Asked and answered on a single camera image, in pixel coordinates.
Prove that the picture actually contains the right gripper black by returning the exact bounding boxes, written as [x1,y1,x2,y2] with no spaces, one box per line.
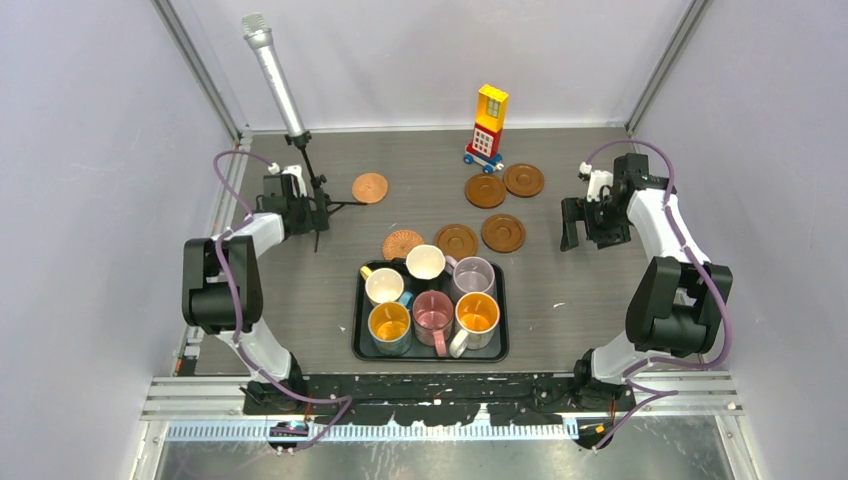
[561,195,631,252]

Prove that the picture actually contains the light woven coaster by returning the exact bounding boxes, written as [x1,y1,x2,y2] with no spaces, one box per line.
[352,172,389,204]
[381,229,425,260]

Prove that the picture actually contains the dark wooden coaster two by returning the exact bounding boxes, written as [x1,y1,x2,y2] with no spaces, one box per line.
[502,163,545,198]

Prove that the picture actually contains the dark wooden coaster three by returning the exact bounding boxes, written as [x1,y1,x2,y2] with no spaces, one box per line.
[481,214,526,253]

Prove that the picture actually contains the cream cup yellow handle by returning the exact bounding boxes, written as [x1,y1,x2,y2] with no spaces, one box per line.
[359,266,405,306]

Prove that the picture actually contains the dark wooden coaster one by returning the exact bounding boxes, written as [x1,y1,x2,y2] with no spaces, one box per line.
[464,174,507,209]

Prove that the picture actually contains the lilac textured mug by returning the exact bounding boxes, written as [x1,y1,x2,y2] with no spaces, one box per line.
[445,256,496,302]

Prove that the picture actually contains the white cup black outside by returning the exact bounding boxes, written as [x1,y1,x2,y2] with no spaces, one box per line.
[393,244,447,292]

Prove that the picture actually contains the dark wooden coaster four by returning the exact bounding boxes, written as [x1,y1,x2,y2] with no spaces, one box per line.
[434,224,479,260]

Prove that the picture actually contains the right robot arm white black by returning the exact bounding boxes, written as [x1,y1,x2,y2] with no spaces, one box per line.
[560,153,733,411]

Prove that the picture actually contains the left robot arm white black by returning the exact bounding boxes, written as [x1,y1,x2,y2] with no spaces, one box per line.
[182,170,309,414]

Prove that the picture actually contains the toy block tower on wheels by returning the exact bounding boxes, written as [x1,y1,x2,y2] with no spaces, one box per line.
[463,84,509,174]

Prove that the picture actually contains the blue mug yellow inside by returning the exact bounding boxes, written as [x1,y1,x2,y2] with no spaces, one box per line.
[367,292,414,356]

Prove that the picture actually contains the black serving tray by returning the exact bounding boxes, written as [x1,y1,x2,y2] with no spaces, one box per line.
[351,259,510,363]

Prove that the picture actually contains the white mug orange inside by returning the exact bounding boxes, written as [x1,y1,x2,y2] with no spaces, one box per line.
[448,292,501,358]

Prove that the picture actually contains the pink patterned mug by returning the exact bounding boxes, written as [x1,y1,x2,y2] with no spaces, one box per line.
[412,290,454,357]

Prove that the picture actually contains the silver microphone on tripod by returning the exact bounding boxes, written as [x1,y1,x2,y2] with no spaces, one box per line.
[241,12,348,247]

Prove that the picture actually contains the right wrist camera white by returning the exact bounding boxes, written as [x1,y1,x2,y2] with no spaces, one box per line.
[578,162,614,202]

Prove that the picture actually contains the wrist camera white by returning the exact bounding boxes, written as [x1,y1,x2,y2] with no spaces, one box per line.
[267,163,308,198]
[578,162,614,202]

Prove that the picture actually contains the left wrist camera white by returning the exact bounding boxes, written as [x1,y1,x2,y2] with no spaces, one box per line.
[267,163,308,198]

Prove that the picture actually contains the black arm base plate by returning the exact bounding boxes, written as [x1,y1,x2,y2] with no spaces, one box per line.
[240,373,635,427]

